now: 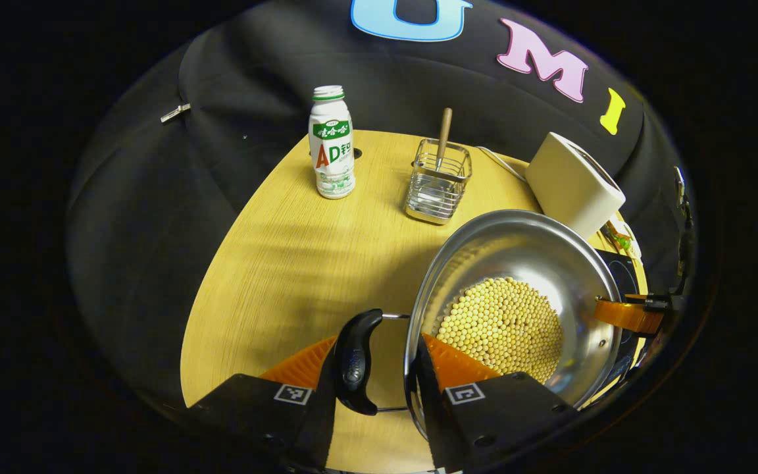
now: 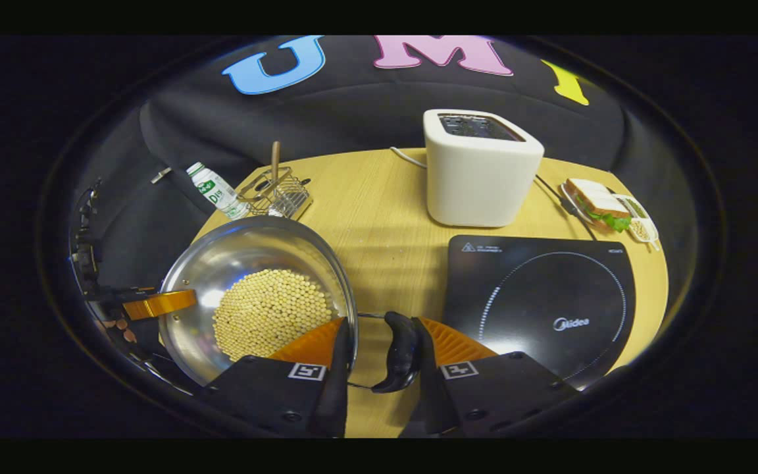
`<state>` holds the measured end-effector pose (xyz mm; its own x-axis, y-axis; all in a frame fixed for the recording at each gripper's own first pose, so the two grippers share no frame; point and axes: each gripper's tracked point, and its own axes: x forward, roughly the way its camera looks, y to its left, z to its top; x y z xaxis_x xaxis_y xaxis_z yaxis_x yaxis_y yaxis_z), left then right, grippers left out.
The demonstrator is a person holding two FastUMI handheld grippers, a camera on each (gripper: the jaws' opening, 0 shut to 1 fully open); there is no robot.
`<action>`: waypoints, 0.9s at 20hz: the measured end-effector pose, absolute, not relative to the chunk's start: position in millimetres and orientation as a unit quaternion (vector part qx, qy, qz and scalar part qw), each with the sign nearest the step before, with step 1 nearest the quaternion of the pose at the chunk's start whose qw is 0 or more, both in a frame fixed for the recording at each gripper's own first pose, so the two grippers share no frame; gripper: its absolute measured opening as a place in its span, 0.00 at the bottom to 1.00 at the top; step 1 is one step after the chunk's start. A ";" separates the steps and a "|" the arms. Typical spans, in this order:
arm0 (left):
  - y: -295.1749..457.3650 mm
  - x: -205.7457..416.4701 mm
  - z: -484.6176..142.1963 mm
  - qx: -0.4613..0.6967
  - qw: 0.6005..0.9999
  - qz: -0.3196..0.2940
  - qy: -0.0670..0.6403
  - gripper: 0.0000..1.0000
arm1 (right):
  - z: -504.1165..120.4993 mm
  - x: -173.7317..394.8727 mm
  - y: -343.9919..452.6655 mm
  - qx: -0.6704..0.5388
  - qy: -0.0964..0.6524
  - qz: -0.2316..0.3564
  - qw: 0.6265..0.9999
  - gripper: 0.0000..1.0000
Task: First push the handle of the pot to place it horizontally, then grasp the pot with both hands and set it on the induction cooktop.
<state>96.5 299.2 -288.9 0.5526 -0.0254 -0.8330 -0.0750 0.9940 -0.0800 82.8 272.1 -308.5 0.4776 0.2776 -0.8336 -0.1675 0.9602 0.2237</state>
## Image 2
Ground pile of soybeans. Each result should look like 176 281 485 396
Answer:
212 269 334 363

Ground small white dish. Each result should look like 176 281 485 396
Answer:
616 194 660 251

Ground wire mesh basket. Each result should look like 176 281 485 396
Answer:
238 167 314 220

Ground white toaster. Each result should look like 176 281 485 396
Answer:
422 109 545 228

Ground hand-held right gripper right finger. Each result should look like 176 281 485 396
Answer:
400 316 581 439

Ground white toaster cable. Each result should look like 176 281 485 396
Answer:
389 146 428 169

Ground black backdrop cloth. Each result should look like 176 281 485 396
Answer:
73 36 702 290

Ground sandwich with lettuce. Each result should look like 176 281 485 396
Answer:
566 178 632 232

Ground white green drink bottle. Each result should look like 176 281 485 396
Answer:
186 162 251 221

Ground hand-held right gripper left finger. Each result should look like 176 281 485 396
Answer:
205 316 352 439

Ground stainless steel pot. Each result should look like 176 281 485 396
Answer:
157 215 422 396

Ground black power cable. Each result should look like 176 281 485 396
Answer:
536 174 598 242

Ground black induction cooktop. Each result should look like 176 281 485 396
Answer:
443 234 637 390

